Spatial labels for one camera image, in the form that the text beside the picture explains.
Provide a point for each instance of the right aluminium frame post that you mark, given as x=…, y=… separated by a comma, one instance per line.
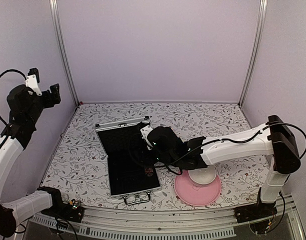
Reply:
x=254, y=53

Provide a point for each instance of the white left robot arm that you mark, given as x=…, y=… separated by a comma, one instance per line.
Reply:
x=14, y=140

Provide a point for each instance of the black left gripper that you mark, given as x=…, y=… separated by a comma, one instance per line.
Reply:
x=50, y=101

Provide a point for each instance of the white bowl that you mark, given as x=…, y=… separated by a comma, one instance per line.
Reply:
x=202, y=177

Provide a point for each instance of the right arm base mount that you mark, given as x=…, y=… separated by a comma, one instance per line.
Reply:
x=254, y=212

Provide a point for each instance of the aluminium poker case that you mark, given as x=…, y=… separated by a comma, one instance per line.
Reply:
x=126, y=178

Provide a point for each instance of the left aluminium frame post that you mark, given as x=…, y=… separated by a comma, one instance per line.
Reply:
x=62, y=50

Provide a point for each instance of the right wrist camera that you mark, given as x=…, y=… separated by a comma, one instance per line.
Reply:
x=144, y=133

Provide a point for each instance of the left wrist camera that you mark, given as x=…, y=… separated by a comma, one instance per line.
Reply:
x=32, y=81

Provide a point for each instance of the front aluminium rail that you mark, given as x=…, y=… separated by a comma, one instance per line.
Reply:
x=210, y=224

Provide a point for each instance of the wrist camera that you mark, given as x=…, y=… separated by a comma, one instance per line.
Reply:
x=32, y=81
x=144, y=133

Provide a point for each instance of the pink plate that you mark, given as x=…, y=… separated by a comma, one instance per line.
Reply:
x=194, y=195

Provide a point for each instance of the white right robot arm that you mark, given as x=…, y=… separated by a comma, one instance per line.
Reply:
x=196, y=156

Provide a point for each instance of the aluminium frame post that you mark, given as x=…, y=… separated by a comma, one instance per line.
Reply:
x=254, y=53
x=62, y=50

